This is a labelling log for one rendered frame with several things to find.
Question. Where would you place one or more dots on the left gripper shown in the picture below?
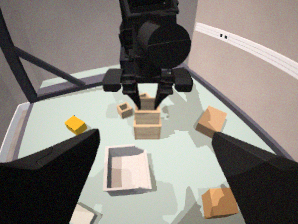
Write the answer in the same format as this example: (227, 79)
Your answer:
(146, 72)

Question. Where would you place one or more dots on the white open box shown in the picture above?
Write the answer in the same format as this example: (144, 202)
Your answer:
(126, 165)

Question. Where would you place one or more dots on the yellow block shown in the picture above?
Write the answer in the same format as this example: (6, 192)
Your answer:
(75, 125)

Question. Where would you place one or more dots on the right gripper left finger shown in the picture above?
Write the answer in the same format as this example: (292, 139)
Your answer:
(44, 187)

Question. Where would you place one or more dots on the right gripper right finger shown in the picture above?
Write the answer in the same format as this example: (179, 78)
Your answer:
(264, 185)

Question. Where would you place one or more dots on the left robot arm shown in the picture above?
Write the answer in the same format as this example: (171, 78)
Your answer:
(166, 43)

